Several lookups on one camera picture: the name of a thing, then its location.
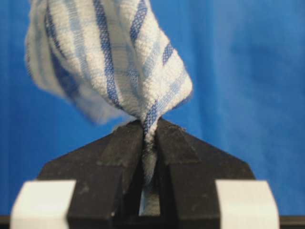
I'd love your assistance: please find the blue table cloth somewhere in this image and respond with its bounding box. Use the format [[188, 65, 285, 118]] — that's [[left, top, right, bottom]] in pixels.
[[0, 0, 305, 215]]

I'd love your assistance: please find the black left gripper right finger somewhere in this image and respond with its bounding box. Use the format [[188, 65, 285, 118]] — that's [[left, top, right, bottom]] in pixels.
[[155, 119, 279, 229]]

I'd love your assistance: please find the blue striped white towel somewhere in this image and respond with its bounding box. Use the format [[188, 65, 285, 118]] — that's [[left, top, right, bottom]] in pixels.
[[25, 0, 193, 216]]

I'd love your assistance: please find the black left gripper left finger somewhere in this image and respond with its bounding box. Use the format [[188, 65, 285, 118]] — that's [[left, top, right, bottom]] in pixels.
[[10, 121, 143, 229]]

